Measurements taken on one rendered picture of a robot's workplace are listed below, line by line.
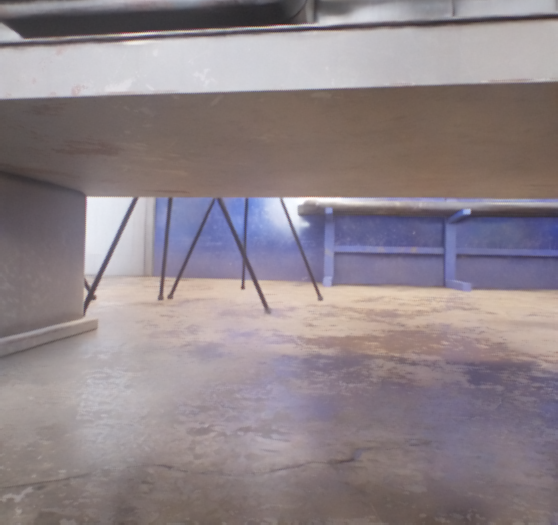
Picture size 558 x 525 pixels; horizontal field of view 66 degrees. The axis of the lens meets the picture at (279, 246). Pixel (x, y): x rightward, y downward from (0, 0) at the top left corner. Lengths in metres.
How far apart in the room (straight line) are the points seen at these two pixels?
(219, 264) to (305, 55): 3.57
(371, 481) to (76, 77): 0.54
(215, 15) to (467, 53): 0.28
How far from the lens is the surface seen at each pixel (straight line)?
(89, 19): 0.61
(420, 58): 0.48
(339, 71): 0.47
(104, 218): 4.40
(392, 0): 0.71
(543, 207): 3.68
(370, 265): 3.85
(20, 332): 1.17
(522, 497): 0.53
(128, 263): 4.27
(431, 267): 3.92
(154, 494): 0.48
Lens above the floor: 0.23
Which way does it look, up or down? 1 degrees up
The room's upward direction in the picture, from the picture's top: 1 degrees clockwise
